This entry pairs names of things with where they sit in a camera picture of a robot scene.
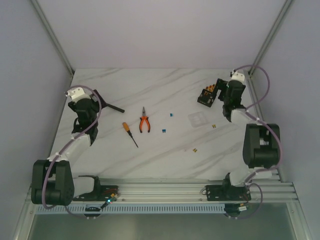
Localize black fuse box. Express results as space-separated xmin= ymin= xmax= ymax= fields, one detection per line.
xmin=197 ymin=85 xmax=217 ymax=108

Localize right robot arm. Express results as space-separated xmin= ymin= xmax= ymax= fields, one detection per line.
xmin=214 ymin=78 xmax=281 ymax=201

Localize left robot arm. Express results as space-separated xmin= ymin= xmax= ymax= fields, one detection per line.
xmin=31 ymin=94 xmax=106 ymax=207

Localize orange fuse holder block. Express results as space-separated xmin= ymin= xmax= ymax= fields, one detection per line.
xmin=205 ymin=84 xmax=215 ymax=92

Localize clear plastic fuse box cover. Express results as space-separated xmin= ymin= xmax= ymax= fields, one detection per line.
xmin=187 ymin=111 xmax=209 ymax=128

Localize claw hammer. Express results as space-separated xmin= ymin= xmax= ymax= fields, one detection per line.
xmin=93 ymin=89 xmax=125 ymax=113

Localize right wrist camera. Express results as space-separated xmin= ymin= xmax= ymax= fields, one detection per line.
xmin=230 ymin=69 xmax=246 ymax=83

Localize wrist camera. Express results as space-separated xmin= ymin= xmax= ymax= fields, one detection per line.
xmin=230 ymin=69 xmax=246 ymax=83
xmin=66 ymin=87 xmax=90 ymax=103

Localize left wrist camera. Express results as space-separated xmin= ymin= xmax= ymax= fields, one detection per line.
xmin=66 ymin=87 xmax=90 ymax=103

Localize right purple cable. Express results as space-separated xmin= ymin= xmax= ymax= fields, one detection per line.
xmin=224 ymin=64 xmax=283 ymax=220

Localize orange handled screwdriver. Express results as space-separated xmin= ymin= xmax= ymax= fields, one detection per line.
xmin=122 ymin=122 xmax=139 ymax=148

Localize orange handled pliers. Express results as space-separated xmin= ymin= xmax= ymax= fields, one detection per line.
xmin=139 ymin=106 xmax=151 ymax=133

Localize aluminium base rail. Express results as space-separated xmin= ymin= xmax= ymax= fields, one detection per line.
xmin=24 ymin=177 xmax=299 ymax=201

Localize white slotted cable duct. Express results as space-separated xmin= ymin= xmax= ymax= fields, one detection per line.
xmin=34 ymin=204 xmax=227 ymax=215

